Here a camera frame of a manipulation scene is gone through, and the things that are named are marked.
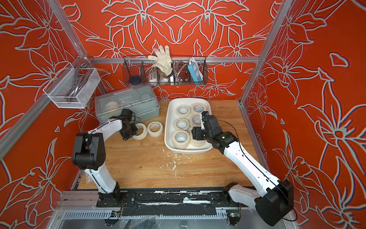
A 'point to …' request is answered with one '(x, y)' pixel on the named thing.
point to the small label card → (89, 179)
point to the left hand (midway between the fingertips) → (134, 132)
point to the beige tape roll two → (197, 143)
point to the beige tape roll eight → (181, 139)
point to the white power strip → (153, 77)
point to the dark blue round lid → (135, 79)
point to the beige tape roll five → (183, 110)
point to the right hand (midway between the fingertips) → (193, 130)
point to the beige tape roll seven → (142, 132)
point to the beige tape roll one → (155, 129)
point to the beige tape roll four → (195, 120)
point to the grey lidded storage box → (142, 100)
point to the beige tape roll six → (198, 108)
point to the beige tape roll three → (181, 123)
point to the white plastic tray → (171, 116)
